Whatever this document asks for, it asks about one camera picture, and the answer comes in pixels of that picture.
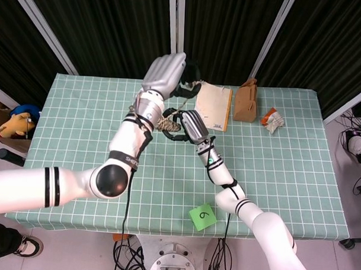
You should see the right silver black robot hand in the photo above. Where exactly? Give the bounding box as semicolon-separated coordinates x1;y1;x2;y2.
161;108;212;145

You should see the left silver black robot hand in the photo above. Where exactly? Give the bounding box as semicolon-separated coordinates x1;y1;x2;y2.
140;50;203;99

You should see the beige speckled braided rope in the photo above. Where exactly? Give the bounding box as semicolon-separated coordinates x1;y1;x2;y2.
127;76;206;133

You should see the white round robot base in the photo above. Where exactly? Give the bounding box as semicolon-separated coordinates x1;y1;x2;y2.
132;234;225;270

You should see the brown paper bag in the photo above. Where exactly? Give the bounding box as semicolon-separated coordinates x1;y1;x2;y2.
232;77;259;123

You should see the green checked tablecloth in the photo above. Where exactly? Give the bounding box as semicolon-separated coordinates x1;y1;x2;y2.
5;72;356;243

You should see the black pleated curtain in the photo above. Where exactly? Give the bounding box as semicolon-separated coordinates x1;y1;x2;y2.
182;0;286;86
255;0;361;121
24;0;174;81
0;0;70;108

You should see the crumpled orange white wrapper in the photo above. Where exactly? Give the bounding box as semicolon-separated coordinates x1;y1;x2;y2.
260;107;286;135

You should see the green foam number cube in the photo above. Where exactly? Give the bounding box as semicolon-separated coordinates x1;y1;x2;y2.
188;202;218;232

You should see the blue plush toy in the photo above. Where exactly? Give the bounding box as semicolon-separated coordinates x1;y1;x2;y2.
9;104;41;119

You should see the yellow plush toy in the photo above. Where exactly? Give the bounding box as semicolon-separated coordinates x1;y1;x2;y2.
0;110;37;141

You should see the black cylinder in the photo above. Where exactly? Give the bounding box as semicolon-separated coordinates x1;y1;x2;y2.
0;147;27;168

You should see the black caster wheel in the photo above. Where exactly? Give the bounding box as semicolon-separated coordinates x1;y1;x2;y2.
338;237;357;251

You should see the black white sneaker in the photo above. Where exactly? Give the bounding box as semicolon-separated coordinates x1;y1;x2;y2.
17;235;44;259

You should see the black trouser leg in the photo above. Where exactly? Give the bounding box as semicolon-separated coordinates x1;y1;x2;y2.
0;220;24;259

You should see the white frame post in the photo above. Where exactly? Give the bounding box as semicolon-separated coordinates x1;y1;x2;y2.
249;0;298;81
6;0;82;76
167;0;186;54

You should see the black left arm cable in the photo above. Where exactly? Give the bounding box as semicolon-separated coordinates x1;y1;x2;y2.
116;168;135;258

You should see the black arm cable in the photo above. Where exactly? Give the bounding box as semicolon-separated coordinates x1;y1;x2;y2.
202;136;243;262
116;168;135;258

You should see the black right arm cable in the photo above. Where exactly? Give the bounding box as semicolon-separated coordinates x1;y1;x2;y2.
202;136;243;262

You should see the black floor cable bundle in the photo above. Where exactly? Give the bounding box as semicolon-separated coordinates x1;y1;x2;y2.
112;236;150;270
331;113;361;201
207;237;234;270

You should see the white frame rail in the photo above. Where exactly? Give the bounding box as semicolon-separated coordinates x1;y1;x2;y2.
321;85;361;126
0;82;21;108

